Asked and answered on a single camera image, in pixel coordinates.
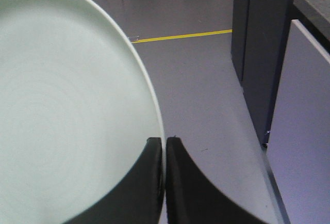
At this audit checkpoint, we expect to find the grey kitchen cabinet right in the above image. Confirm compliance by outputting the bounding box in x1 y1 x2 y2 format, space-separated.
261 0 330 224

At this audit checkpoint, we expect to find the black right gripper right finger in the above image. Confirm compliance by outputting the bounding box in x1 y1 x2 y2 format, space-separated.
166 137 265 223

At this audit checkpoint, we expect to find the dark grey tall cabinet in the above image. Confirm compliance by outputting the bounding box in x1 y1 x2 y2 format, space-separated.
231 0 299 144

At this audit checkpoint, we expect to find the light green round plate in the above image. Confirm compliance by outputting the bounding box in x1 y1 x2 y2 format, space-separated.
1 0 164 223

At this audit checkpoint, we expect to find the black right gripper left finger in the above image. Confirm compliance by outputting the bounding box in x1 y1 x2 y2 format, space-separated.
66 137 162 223

